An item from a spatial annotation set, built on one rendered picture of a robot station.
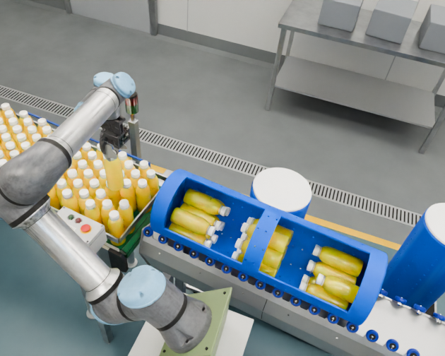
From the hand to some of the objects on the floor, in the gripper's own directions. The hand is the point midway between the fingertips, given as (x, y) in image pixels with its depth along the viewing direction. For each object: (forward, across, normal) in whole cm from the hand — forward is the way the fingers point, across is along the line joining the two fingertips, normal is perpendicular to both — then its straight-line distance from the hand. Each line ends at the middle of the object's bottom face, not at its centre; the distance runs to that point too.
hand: (111, 155), depth 157 cm
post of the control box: (+130, -22, +3) cm, 132 cm away
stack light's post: (+130, +43, +21) cm, 138 cm away
